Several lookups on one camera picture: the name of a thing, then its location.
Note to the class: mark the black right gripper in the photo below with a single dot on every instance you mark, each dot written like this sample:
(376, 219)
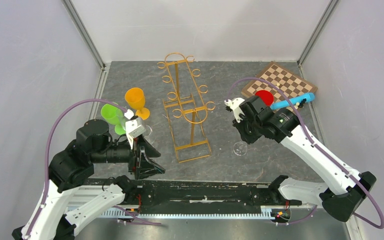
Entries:
(249, 139)

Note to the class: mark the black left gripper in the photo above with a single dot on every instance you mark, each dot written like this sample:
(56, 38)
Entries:
(142, 148)

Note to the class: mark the red wine glass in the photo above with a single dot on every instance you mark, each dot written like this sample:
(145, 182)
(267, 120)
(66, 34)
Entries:
(266, 96)

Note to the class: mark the clear wine glass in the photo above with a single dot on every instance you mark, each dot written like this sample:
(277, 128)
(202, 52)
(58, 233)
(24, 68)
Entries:
(240, 148)
(148, 134)

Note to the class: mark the green wine glass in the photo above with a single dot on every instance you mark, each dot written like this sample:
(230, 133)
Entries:
(114, 116)

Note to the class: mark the orange wine glass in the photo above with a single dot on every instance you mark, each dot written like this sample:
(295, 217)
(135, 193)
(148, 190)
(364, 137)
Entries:
(135, 98)

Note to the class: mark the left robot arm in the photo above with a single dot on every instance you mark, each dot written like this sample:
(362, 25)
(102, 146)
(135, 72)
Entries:
(70, 168)

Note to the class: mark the white chess pawn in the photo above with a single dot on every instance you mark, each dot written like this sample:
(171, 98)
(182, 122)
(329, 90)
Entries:
(297, 105)

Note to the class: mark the wooden chessboard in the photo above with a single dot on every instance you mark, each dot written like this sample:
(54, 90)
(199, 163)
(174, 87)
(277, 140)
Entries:
(296, 89)

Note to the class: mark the black chess piece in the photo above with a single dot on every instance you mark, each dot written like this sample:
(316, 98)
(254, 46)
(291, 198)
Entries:
(301, 104)

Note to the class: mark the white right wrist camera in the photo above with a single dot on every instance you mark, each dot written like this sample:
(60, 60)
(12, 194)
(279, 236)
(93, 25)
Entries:
(234, 106)

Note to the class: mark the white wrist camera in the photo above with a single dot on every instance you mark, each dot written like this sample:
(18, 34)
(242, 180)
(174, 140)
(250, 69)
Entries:
(234, 106)
(134, 127)

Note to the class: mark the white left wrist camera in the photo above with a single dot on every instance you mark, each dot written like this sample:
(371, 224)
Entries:
(134, 127)

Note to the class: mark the gold wire glass rack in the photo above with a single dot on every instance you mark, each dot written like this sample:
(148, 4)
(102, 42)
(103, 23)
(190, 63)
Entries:
(191, 108)

